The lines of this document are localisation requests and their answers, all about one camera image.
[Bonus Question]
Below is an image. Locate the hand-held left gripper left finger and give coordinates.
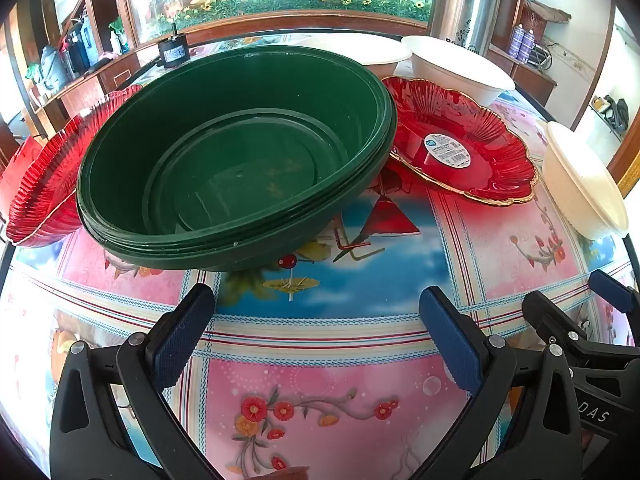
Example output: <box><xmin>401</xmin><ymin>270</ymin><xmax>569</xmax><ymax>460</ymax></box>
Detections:
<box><xmin>50</xmin><ymin>284</ymin><xmax>221</xmax><ymax>480</ymax></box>

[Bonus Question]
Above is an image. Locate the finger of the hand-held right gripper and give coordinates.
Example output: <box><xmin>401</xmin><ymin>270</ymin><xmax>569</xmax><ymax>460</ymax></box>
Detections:
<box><xmin>522</xmin><ymin>291</ymin><xmax>640</xmax><ymax>368</ymax></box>
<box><xmin>589</xmin><ymin>270</ymin><xmax>640</xmax><ymax>313</ymax></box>

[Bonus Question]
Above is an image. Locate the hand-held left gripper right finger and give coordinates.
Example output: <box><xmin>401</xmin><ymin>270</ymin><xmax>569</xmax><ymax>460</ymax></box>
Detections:
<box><xmin>415</xmin><ymin>286</ymin><xmax>583</xmax><ymax>480</ymax></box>

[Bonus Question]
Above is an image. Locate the red plate with label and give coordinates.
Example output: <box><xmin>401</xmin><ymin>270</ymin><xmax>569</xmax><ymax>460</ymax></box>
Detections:
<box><xmin>381</xmin><ymin>76</ymin><xmax>538</xmax><ymax>207</ymax></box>

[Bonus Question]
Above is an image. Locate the white disposable bowl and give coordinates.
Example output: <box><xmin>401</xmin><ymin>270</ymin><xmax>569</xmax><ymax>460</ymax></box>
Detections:
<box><xmin>542</xmin><ymin>121</ymin><xmax>630</xmax><ymax>241</ymax></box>
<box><xmin>401</xmin><ymin>35</ymin><xmax>516</xmax><ymax>108</ymax></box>
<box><xmin>292</xmin><ymin>34</ymin><xmax>413</xmax><ymax>78</ymax></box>

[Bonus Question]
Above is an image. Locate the stack of red plates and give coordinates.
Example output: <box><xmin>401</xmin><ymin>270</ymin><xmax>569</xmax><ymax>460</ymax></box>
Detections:
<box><xmin>5</xmin><ymin>85</ymin><xmax>143</xmax><ymax>246</ymax></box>

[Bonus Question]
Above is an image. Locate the red ribbed plate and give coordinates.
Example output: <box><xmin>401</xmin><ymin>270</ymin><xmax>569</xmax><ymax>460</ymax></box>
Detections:
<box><xmin>5</xmin><ymin>110</ymin><xmax>101</xmax><ymax>250</ymax></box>

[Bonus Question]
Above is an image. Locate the black bag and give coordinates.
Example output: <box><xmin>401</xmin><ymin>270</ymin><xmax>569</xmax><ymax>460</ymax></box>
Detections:
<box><xmin>602</xmin><ymin>94</ymin><xmax>631</xmax><ymax>133</ymax></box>

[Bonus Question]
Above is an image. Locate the wooden side shelf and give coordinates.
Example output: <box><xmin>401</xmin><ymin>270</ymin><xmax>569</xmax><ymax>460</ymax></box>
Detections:
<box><xmin>487</xmin><ymin>45</ymin><xmax>558</xmax><ymax>106</ymax></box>

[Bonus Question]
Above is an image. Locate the wooden counter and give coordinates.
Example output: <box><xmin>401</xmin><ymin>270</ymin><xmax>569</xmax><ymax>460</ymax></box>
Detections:
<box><xmin>30</xmin><ymin>50</ymin><xmax>143</xmax><ymax>121</ymax></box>

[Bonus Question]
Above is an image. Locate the small black motor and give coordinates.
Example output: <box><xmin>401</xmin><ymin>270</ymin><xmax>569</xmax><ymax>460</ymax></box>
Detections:
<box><xmin>157</xmin><ymin>20</ymin><xmax>190</xmax><ymax>68</ymax></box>

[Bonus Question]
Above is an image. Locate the woven basket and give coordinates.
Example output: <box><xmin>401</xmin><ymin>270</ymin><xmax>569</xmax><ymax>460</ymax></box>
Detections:
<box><xmin>520</xmin><ymin>5</ymin><xmax>548</xmax><ymax>43</ymax></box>

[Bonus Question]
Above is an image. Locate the grey kettle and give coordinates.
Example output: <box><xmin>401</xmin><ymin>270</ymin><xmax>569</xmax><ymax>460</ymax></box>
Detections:
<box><xmin>39</xmin><ymin>45</ymin><xmax>68</xmax><ymax>91</ymax></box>

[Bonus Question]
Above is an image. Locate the black appliance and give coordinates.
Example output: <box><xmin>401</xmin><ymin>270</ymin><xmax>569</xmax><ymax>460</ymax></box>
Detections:
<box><xmin>60</xmin><ymin>22</ymin><xmax>93</xmax><ymax>76</ymax></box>

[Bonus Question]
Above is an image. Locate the stainless steel thermos jug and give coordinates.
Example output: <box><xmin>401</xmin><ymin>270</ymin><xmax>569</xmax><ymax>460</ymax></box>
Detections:
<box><xmin>427</xmin><ymin>0</ymin><xmax>503</xmax><ymax>56</ymax></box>

